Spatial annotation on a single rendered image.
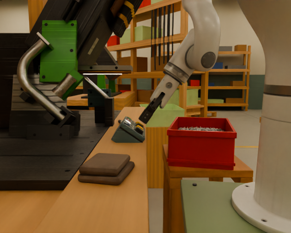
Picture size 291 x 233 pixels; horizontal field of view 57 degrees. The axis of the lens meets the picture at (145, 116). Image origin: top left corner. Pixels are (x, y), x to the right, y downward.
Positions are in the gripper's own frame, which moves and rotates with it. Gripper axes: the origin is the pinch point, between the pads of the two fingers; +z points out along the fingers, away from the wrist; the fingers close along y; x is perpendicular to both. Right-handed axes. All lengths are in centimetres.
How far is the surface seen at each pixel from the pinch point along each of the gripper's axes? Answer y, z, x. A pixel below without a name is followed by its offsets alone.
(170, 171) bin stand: -7.5, 8.8, -15.6
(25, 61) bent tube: -1.7, 7.2, 40.8
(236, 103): 832, -125, -300
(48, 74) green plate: 0.6, 6.8, 33.6
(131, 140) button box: -12.7, 6.6, 0.3
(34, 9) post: 79, -6, 84
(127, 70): 14.3, -8.7, 14.3
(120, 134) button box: -12.7, 6.8, 3.9
